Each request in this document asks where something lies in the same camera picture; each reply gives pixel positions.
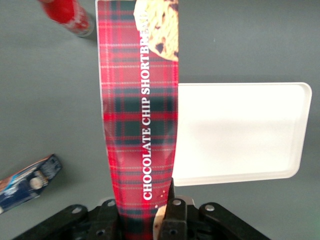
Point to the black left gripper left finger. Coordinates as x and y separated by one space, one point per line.
107 222

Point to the red tartan cookie box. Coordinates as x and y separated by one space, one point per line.
140 120

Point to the beige plastic tray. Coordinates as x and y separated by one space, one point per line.
240 135

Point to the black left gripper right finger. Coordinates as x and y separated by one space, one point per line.
175 220

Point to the red plastic bottle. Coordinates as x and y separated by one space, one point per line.
70 15

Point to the blue cookie box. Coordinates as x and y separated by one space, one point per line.
27 185

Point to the dark grey table cover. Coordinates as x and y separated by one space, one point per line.
50 100

